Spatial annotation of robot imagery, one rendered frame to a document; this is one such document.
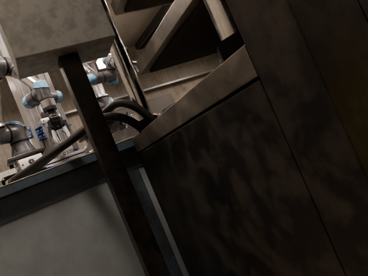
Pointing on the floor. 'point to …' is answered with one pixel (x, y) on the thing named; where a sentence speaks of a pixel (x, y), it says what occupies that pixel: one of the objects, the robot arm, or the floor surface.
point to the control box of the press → (79, 91)
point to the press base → (239, 195)
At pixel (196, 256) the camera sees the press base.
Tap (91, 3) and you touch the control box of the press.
